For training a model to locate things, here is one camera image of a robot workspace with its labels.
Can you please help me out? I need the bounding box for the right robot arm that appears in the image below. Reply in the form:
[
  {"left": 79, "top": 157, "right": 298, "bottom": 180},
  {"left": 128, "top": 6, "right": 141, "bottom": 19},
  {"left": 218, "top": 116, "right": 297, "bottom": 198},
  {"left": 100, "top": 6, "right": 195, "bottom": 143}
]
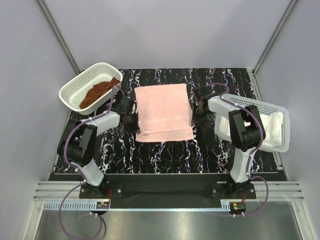
[{"left": 192, "top": 86, "right": 266, "bottom": 199}]

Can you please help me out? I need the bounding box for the white towel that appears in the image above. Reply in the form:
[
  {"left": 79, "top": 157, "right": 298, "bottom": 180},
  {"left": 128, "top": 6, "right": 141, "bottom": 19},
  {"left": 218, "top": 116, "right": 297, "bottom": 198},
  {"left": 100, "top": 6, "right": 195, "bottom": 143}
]
[{"left": 214, "top": 111, "right": 284, "bottom": 152}]

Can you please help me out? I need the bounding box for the white perforated basket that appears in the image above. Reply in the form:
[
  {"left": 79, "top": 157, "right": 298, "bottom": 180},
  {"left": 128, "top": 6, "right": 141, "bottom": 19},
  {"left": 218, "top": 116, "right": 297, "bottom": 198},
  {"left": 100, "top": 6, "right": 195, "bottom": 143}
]
[
  {"left": 208, "top": 93, "right": 290, "bottom": 153},
  {"left": 58, "top": 62, "right": 123, "bottom": 116}
]

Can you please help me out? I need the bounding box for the left controller board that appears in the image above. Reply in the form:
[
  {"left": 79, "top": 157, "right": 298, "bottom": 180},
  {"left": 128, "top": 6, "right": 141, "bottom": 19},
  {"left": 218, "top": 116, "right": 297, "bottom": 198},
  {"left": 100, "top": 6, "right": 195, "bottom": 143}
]
[{"left": 96, "top": 199, "right": 111, "bottom": 209}]

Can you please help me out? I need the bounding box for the right controller board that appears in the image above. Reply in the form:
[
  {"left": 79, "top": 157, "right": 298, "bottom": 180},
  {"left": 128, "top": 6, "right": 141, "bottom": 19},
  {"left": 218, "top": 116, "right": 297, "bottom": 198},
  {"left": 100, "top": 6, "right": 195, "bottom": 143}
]
[{"left": 230, "top": 202, "right": 247, "bottom": 215}]

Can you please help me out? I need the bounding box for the brown towel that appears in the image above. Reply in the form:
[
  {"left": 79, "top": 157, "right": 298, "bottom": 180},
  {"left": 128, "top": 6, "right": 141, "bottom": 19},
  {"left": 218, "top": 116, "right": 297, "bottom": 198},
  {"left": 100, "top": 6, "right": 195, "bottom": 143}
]
[{"left": 79, "top": 77, "right": 120, "bottom": 109}]

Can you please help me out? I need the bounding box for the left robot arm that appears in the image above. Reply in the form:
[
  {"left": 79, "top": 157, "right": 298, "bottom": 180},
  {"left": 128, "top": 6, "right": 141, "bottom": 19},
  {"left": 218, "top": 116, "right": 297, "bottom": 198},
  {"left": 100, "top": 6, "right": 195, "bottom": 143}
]
[{"left": 57, "top": 97, "right": 140, "bottom": 198}]

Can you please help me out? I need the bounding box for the white perforated basket right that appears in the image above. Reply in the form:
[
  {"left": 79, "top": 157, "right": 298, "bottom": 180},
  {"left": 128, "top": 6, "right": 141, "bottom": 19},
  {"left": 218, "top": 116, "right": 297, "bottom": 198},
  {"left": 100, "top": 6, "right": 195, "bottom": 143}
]
[{"left": 208, "top": 93, "right": 290, "bottom": 153}]

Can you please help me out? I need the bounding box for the white perforated basket left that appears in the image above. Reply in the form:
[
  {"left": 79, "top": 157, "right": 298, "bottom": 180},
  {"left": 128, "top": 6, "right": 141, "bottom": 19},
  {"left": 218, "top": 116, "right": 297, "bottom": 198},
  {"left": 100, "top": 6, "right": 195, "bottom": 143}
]
[{"left": 58, "top": 62, "right": 123, "bottom": 116}]

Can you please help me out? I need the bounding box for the controller board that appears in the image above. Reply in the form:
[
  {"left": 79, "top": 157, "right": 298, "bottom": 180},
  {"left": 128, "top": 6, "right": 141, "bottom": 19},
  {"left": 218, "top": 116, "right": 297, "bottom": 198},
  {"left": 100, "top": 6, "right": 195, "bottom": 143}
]
[
  {"left": 96, "top": 199, "right": 111, "bottom": 209},
  {"left": 230, "top": 202, "right": 247, "bottom": 215}
]

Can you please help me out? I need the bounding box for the pink towel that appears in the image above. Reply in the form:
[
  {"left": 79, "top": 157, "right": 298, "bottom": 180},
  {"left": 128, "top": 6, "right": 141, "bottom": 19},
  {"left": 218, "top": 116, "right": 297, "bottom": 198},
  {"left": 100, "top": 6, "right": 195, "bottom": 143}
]
[{"left": 134, "top": 83, "right": 194, "bottom": 143}]

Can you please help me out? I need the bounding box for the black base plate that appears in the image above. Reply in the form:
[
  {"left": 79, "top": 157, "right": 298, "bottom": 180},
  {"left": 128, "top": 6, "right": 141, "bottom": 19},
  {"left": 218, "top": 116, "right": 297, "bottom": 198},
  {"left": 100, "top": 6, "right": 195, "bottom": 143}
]
[{"left": 79, "top": 173, "right": 257, "bottom": 211}]

